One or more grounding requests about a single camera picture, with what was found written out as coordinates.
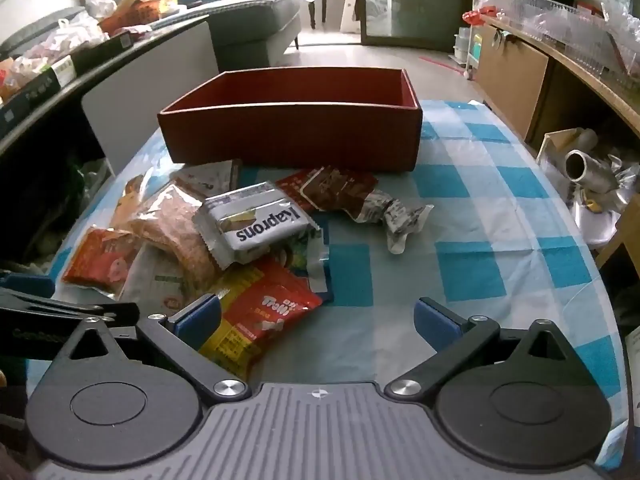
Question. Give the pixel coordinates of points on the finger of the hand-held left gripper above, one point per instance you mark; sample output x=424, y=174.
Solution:
x=65, y=314
x=27, y=285

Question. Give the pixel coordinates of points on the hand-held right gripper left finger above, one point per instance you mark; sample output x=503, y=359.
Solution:
x=200, y=317

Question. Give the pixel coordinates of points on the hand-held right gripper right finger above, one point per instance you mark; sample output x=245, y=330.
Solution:
x=435, y=322

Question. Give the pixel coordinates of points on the white and green snack packet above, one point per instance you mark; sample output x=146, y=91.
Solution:
x=155, y=280

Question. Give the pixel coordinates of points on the red and yellow snack packet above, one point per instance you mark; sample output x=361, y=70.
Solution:
x=270, y=310

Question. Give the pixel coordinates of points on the clear bag of brown snacks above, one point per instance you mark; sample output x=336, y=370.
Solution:
x=170, y=225

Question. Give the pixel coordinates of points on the silver wafer packet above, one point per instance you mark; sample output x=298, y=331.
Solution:
x=255, y=220

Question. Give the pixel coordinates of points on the blue snack packet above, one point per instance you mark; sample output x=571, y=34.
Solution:
x=315, y=265

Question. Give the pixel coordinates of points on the beige brown snack packet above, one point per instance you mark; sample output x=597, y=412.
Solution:
x=210, y=177

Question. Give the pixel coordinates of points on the brown foil packet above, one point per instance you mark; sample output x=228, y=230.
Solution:
x=340, y=190

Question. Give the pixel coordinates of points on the red cardboard box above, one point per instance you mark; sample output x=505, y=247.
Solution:
x=290, y=130

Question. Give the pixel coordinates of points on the blue white checkered tablecloth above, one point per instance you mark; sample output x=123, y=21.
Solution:
x=450, y=185

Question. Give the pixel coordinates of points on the green box with white label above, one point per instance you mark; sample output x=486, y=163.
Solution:
x=30, y=100

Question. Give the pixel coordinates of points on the crumpled silver foil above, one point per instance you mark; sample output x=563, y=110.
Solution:
x=600, y=215

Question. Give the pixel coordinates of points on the metal pipe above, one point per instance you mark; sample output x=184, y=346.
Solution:
x=587, y=170

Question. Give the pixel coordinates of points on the grey counter cabinet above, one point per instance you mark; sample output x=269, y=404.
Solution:
x=150, y=90

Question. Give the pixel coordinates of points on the long black box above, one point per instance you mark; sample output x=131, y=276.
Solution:
x=100, y=55

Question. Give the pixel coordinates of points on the pile of plastic bags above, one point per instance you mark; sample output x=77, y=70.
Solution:
x=55, y=45

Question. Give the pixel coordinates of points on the wooden cabinet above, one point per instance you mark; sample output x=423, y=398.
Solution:
x=510, y=75

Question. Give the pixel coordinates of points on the teal box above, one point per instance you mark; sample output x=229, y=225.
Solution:
x=476, y=50

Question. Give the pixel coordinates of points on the translucent storage bin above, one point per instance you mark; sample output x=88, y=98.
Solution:
x=461, y=45

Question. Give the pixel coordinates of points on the white plastic bag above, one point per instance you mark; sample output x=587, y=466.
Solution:
x=100, y=5

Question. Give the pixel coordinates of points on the orange basket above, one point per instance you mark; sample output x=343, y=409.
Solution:
x=135, y=15

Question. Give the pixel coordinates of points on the grey green sofa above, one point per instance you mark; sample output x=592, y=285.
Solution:
x=250, y=30

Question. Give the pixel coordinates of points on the red plastic bag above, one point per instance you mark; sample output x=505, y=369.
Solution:
x=482, y=15

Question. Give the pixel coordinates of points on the glass sliding door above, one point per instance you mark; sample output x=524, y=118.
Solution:
x=415, y=5

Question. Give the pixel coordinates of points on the pile of clear plastic containers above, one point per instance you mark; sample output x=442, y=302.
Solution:
x=565, y=25

